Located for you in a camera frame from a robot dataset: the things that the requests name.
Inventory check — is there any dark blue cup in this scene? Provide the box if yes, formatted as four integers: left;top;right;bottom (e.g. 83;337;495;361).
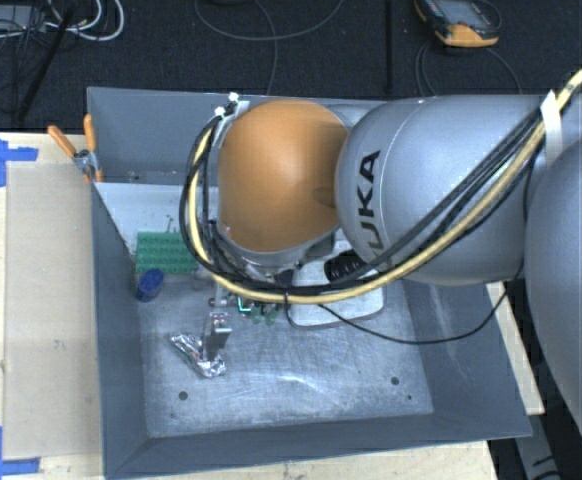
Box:
135;267;166;304

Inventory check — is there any green studded flat block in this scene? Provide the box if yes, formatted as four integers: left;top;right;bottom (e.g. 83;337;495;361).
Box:
134;231;200;276

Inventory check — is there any crumpled silver foil packet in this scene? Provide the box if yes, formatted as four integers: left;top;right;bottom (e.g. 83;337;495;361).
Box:
169;332;228;380

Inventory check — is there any black cylinder on white bracket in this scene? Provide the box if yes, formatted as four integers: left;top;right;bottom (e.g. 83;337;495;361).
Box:
289;240;388;330

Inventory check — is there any grey metal bin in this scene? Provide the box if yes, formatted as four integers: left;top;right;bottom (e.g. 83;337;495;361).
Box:
85;86;534;480

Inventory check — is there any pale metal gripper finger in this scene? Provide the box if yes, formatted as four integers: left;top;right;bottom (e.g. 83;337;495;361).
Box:
209;310;234;363
200;316;214;366

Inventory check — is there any pale cardboard board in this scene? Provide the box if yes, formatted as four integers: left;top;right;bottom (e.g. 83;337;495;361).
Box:
2;161;103;460

